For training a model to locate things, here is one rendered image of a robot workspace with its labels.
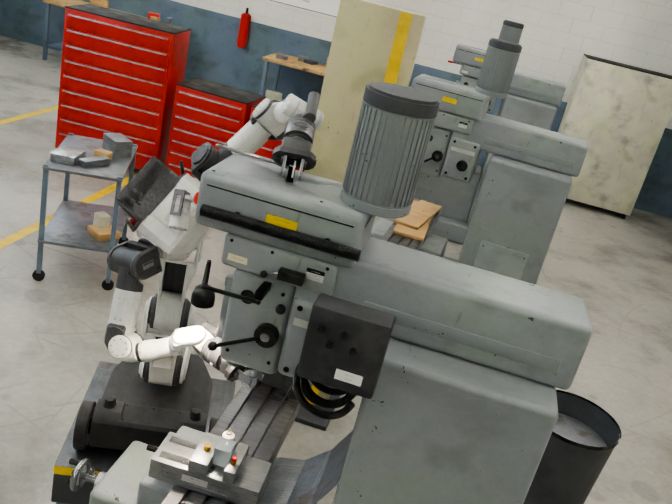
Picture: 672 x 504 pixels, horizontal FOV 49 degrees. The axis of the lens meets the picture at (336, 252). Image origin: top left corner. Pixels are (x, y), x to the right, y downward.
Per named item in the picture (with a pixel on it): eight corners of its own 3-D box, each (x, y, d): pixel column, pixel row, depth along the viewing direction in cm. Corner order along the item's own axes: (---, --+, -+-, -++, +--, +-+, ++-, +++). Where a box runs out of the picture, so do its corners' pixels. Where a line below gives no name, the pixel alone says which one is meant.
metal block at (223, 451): (211, 463, 226) (214, 448, 224) (217, 452, 232) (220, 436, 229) (227, 468, 226) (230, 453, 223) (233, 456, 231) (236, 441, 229)
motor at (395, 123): (332, 204, 197) (359, 86, 184) (347, 185, 215) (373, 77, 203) (404, 225, 194) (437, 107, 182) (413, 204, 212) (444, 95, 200)
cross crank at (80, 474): (58, 494, 260) (61, 467, 256) (76, 473, 271) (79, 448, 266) (99, 508, 258) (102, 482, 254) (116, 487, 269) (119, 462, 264)
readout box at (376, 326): (294, 378, 184) (311, 305, 176) (303, 361, 193) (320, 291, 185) (370, 403, 182) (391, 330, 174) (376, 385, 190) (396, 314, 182)
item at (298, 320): (274, 375, 216) (291, 297, 206) (296, 338, 238) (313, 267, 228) (336, 395, 213) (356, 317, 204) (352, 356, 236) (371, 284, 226)
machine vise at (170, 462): (147, 476, 227) (151, 448, 223) (166, 448, 241) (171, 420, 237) (255, 510, 224) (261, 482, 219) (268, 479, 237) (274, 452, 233)
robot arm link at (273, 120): (313, 116, 232) (295, 115, 250) (290, 93, 228) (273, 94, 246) (291, 141, 231) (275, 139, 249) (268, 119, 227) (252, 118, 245)
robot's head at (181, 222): (168, 229, 244) (167, 224, 236) (174, 199, 246) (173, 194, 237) (188, 232, 245) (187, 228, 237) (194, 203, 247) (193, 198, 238)
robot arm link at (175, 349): (204, 339, 237) (164, 346, 239) (213, 353, 244) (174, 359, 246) (204, 322, 241) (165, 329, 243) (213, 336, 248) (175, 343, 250)
